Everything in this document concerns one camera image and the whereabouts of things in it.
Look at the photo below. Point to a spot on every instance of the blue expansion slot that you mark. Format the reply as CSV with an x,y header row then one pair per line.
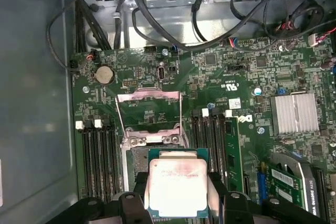
x,y
261,184

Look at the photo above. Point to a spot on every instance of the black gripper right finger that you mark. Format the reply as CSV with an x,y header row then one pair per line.
x,y
236,208

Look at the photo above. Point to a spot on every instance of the green motherboard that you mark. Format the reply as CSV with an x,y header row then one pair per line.
x,y
210,90

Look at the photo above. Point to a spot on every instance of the metal socket cover frame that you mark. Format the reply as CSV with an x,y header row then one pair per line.
x,y
149,95

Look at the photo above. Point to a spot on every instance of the green RAM stick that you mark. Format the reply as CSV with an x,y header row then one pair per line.
x,y
233,155

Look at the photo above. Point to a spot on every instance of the green graphics card black cooler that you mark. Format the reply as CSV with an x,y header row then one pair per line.
x,y
286,182

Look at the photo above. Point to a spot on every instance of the grey metal PC case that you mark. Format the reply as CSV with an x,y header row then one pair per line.
x,y
34,103

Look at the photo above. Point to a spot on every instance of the silver topped CPU chip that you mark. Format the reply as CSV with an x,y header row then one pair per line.
x,y
178,184

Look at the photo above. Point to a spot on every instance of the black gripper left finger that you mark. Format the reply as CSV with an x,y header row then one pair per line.
x,y
131,208

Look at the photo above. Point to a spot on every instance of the black expansion slot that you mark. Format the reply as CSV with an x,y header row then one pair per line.
x,y
323,192

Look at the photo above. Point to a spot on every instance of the round silver coin battery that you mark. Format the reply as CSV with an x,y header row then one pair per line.
x,y
104,75

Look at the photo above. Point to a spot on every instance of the ribbed silver heatsink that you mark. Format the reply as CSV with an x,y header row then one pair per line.
x,y
294,113

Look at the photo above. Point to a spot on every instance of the internal USB port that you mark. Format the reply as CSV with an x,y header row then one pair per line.
x,y
161,73

